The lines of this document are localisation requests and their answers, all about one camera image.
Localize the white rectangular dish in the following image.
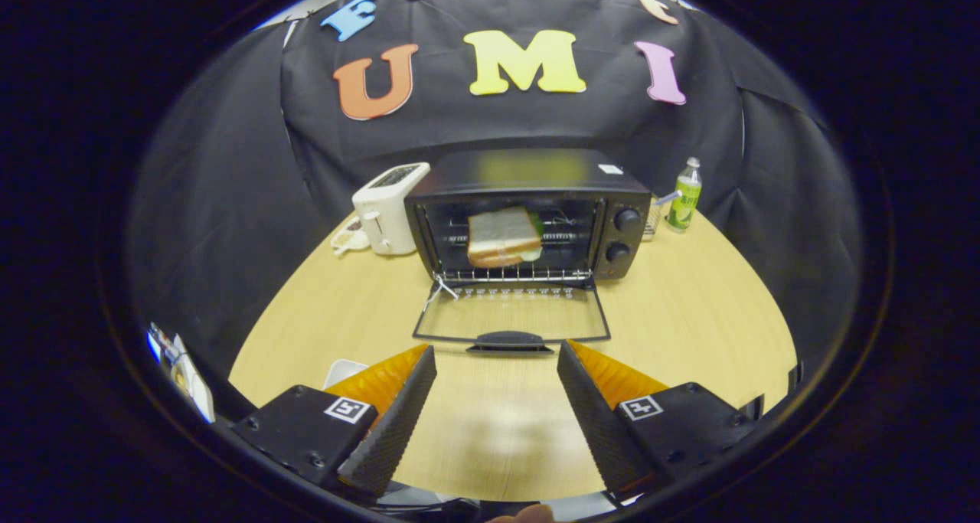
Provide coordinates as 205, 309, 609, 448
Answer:
323, 358, 370, 390

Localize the green label drink bottle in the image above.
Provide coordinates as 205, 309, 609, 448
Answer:
666, 157, 703, 231

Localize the white pop-up toaster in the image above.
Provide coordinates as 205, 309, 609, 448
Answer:
352, 162, 431, 257

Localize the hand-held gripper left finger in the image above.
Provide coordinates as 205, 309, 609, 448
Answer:
230, 345, 437, 499

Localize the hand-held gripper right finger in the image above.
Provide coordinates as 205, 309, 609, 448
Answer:
557, 339, 755, 497

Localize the black toaster oven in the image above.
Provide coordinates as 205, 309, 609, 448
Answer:
403, 149, 653, 355

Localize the clear drinking glass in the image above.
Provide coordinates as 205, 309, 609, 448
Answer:
643, 192, 681, 240

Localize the toast sandwich with lettuce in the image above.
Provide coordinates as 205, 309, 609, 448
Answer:
466, 206, 546, 270

